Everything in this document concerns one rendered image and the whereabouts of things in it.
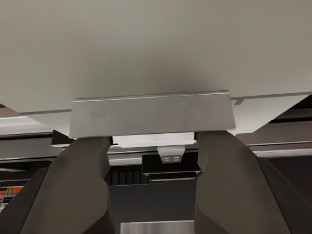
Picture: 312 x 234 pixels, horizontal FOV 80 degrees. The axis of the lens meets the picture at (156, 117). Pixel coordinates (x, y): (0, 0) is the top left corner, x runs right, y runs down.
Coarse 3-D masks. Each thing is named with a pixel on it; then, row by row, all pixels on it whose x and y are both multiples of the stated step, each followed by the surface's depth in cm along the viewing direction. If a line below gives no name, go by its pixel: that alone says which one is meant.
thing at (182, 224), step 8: (128, 224) 19; (136, 224) 19; (144, 224) 19; (152, 224) 18; (160, 224) 18; (168, 224) 18; (176, 224) 18; (184, 224) 18; (192, 224) 18; (120, 232) 18; (128, 232) 18; (136, 232) 18; (144, 232) 18; (152, 232) 18; (160, 232) 18; (168, 232) 18; (176, 232) 18; (184, 232) 18; (192, 232) 18
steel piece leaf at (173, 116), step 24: (120, 96) 10; (144, 96) 10; (168, 96) 10; (192, 96) 10; (216, 96) 10; (72, 120) 10; (96, 120) 10; (120, 120) 10; (144, 120) 10; (168, 120) 10; (192, 120) 10; (216, 120) 10
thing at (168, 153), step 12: (144, 156) 38; (156, 156) 38; (168, 156) 29; (180, 156) 30; (192, 156) 38; (144, 168) 38; (156, 168) 37; (168, 168) 37; (180, 168) 37; (192, 168) 37; (156, 180) 40; (168, 180) 44
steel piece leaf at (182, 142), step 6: (120, 144) 21; (126, 144) 21; (132, 144) 21; (138, 144) 21; (144, 144) 21; (150, 144) 21; (156, 144) 22; (162, 144) 22; (168, 144) 22; (174, 144) 22; (180, 144) 22
